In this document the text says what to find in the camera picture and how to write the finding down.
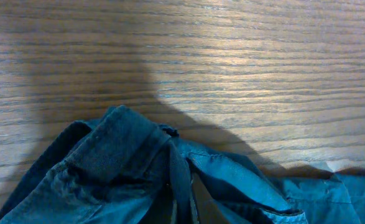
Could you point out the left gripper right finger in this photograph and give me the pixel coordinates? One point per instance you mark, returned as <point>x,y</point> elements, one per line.
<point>207,209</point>

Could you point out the navy blue shorts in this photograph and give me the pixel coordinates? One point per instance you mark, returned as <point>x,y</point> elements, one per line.
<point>110,170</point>

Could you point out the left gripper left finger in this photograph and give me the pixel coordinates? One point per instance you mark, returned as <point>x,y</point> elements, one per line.
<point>163,209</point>

